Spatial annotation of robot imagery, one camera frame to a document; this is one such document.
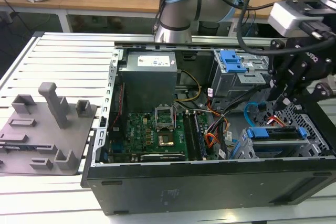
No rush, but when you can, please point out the metal socket cover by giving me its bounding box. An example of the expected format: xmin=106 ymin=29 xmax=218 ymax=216
xmin=154 ymin=105 xmax=176 ymax=131

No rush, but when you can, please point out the black camera cable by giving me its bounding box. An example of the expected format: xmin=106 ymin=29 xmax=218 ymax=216
xmin=235 ymin=0 xmax=276 ymax=56

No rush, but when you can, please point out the black bin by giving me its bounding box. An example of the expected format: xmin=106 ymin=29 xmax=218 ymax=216
xmin=198 ymin=21 xmax=221 ymax=36

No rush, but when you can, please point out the thin red wire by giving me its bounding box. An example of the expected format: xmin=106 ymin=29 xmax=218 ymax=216
xmin=109 ymin=82 xmax=126 ymax=132

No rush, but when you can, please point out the black cable bundle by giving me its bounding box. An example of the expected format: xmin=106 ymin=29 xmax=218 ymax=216
xmin=206 ymin=81 xmax=275 ymax=137

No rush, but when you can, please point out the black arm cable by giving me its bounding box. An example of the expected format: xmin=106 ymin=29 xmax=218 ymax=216
xmin=151 ymin=0 xmax=177 ymax=36

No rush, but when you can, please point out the orange wire bundle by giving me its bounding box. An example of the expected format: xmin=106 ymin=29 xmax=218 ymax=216
xmin=204 ymin=118 xmax=229 ymax=149

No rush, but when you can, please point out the perforated metal disk bay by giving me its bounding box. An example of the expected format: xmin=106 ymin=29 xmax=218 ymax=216
xmin=230 ymin=102 xmax=332 ymax=159

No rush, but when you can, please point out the blue plastic drive latch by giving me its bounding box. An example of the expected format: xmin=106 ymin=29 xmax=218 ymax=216
xmin=219 ymin=50 xmax=248 ymax=74

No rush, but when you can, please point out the green motherboard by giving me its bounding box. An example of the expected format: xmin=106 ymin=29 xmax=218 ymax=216
xmin=109 ymin=110 xmax=220 ymax=162

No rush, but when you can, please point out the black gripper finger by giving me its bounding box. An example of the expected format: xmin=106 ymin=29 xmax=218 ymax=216
xmin=275 ymin=76 xmax=333 ymax=111
xmin=266 ymin=39 xmax=298 ymax=102

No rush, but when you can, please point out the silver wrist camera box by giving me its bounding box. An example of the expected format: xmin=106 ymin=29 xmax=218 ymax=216
xmin=267 ymin=0 xmax=326 ymax=38

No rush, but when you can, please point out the black graphics card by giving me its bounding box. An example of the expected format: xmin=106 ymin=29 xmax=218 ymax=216
xmin=140 ymin=152 xmax=186 ymax=162

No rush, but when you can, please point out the blue disk wire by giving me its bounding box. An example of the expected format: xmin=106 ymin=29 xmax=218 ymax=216
xmin=243 ymin=100 xmax=265 ymax=128

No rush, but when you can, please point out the hard disk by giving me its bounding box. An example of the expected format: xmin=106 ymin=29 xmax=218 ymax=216
xmin=243 ymin=126 xmax=308 ymax=158

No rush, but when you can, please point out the CPU socket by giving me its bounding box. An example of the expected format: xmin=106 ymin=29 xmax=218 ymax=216
xmin=156 ymin=132 xmax=176 ymax=148

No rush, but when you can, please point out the grey optical drive cage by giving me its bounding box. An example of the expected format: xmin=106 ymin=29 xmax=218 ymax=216
xmin=211 ymin=49 xmax=279 ymax=105

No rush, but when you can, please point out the grey power supply unit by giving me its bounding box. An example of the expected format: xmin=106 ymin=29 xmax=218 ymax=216
xmin=117 ymin=51 xmax=178 ymax=105

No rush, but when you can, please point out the grey parts rack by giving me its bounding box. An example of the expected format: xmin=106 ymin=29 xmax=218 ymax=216
xmin=0 ymin=81 xmax=98 ymax=176

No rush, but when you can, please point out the black open PC case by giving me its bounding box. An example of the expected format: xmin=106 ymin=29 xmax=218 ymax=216
xmin=80 ymin=40 xmax=336 ymax=216

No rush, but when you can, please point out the yellow black wire bundle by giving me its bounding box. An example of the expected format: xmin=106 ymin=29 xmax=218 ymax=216
xmin=174 ymin=69 xmax=202 ymax=103

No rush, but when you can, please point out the RAM stick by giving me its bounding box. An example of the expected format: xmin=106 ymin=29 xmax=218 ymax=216
xmin=193 ymin=111 xmax=207 ymax=161

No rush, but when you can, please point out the red orange disk wire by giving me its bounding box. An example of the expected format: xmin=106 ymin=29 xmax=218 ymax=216
xmin=266 ymin=114 xmax=287 ymax=128

